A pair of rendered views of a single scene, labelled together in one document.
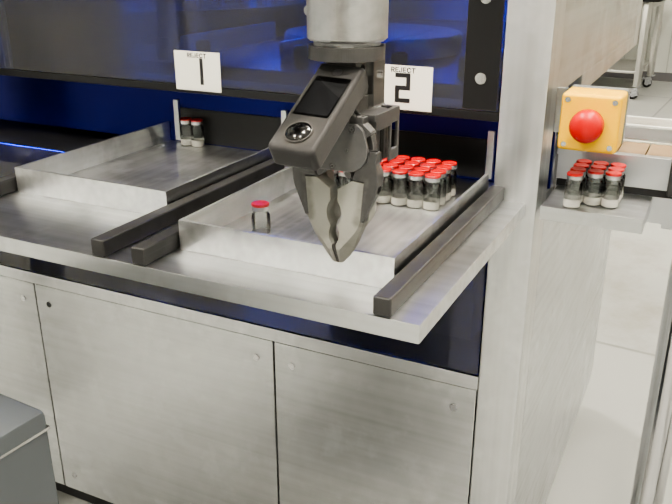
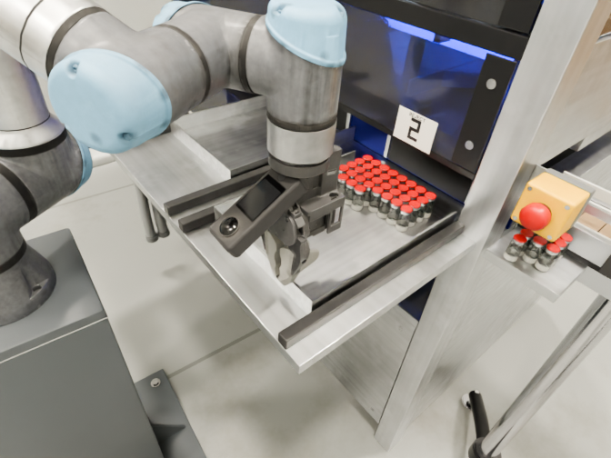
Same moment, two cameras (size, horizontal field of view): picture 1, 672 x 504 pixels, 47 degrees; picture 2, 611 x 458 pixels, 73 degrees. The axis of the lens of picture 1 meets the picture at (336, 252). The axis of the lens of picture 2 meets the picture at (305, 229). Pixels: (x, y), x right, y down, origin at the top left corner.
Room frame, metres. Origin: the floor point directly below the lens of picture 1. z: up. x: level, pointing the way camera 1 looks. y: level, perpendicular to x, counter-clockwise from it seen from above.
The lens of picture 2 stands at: (0.36, -0.17, 1.35)
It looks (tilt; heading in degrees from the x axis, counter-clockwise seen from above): 40 degrees down; 21
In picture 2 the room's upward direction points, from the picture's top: 5 degrees clockwise
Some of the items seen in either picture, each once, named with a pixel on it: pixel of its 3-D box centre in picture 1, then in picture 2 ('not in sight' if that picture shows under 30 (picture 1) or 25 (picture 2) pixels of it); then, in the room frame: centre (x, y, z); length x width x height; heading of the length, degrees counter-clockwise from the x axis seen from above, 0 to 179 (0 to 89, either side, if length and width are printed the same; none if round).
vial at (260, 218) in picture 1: (260, 223); not in sight; (0.84, 0.09, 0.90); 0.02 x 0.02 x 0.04
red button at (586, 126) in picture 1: (587, 125); (535, 215); (0.94, -0.31, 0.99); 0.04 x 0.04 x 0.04; 64
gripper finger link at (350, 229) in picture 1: (360, 215); (301, 262); (0.74, -0.02, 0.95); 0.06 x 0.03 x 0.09; 154
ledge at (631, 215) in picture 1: (598, 204); (537, 257); (1.01, -0.36, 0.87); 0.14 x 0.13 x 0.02; 154
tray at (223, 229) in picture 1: (348, 208); (336, 216); (0.92, -0.01, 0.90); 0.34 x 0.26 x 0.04; 154
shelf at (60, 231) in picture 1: (238, 208); (283, 183); (1.00, 0.13, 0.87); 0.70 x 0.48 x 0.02; 64
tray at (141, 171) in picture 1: (167, 161); (264, 129); (1.14, 0.25, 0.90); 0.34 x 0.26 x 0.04; 154
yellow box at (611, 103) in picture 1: (593, 118); (550, 204); (0.98, -0.33, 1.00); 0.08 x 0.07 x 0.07; 154
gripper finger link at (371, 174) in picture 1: (357, 176); (293, 245); (0.72, -0.02, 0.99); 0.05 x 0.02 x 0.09; 64
